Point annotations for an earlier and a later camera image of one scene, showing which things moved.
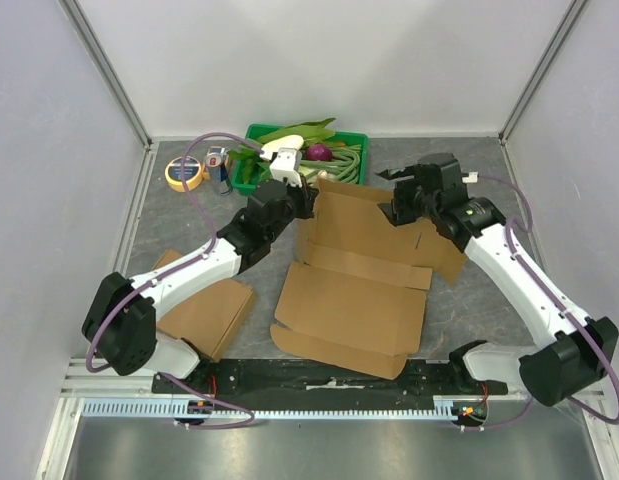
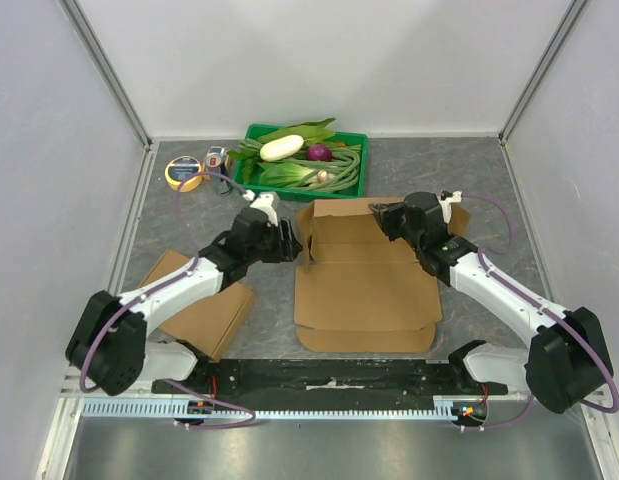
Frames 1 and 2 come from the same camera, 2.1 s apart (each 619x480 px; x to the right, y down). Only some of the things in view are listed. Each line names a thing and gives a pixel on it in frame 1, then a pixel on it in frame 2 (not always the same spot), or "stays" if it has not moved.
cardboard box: x=208 y=319 stays
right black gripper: x=403 y=198 → x=392 y=220
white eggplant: x=291 y=141 stays
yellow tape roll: x=194 y=174 stays
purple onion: x=319 y=152 stays
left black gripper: x=307 y=194 → x=287 y=249
